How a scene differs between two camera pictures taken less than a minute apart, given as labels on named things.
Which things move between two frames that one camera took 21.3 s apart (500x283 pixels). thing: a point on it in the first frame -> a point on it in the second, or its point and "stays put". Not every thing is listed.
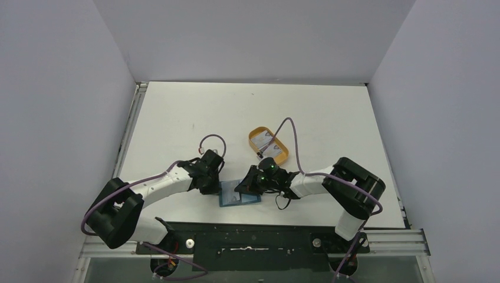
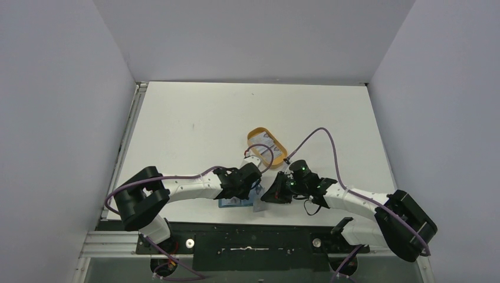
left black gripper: (213, 190) -> (244, 194)
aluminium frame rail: (92, 247) stays put
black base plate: (255, 246) stays put
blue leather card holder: (229, 197) stays put
